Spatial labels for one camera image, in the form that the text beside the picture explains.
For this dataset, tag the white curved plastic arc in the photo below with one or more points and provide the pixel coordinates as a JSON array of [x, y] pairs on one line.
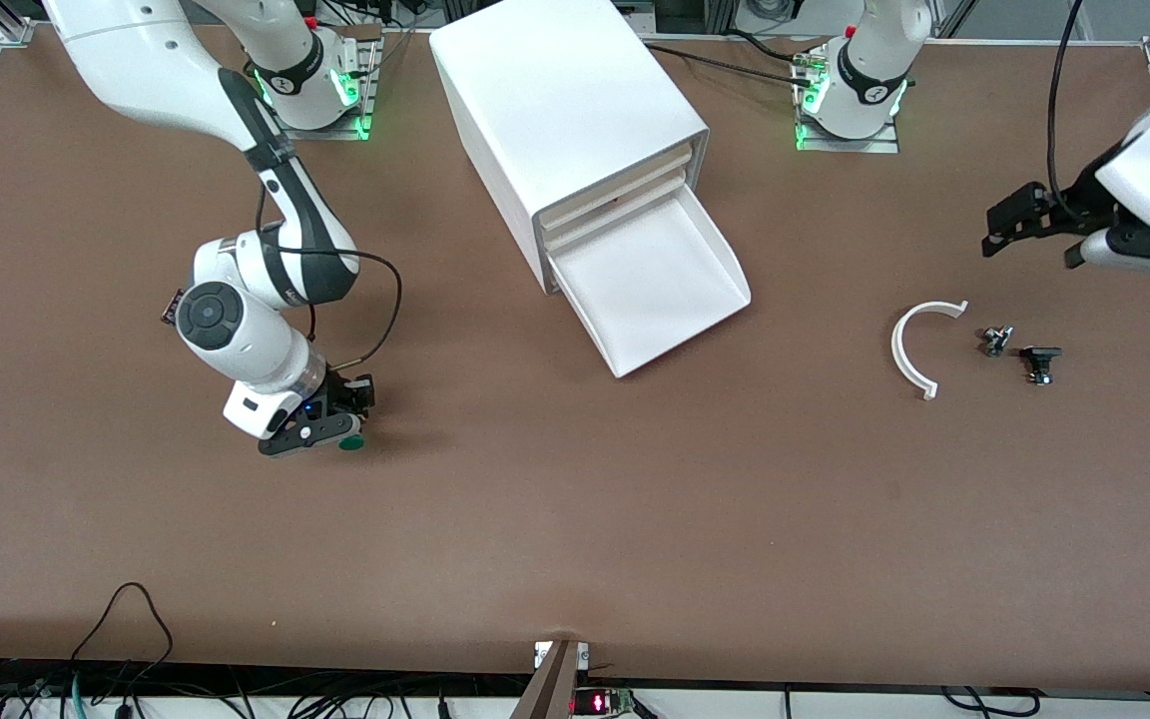
[[896, 350]]

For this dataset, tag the white three-drawer cabinet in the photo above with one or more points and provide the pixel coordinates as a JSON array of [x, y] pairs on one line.
[[555, 90]]

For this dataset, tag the green push button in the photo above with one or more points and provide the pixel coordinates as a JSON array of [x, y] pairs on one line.
[[351, 442]]

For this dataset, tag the aluminium frame profile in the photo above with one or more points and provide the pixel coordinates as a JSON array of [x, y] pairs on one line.
[[725, 15]]

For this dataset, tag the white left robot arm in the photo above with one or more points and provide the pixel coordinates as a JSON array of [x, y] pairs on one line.
[[864, 80]]

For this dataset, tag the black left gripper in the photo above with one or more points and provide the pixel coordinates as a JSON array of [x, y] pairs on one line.
[[1077, 208]]

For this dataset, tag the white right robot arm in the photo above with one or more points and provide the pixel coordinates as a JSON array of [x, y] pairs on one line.
[[156, 70]]

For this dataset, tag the left arm wrist camera bracket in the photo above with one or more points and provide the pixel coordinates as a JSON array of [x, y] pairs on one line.
[[1144, 250]]

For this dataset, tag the white shallow cabinet drawer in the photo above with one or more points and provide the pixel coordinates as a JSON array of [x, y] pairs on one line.
[[615, 190], [605, 220]]

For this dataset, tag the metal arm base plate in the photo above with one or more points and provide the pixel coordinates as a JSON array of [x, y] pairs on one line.
[[372, 70], [850, 146]]

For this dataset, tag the small silver black component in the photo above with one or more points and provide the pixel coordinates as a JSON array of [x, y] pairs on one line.
[[995, 341]]

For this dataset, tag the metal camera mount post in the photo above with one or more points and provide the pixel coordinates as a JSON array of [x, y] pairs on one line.
[[553, 679]]

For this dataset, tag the white deep scoop-front drawer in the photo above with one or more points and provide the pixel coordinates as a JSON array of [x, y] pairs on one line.
[[650, 290]]

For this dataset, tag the small black contact block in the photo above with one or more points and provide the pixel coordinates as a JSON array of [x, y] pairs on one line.
[[172, 306]]

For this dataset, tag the black mounting nut component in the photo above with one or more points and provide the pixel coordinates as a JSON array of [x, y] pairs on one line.
[[1039, 356]]

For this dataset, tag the circuit board with red light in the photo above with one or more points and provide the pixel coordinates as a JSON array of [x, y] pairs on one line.
[[597, 703]]

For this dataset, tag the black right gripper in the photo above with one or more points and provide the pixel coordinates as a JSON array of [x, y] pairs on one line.
[[340, 388]]

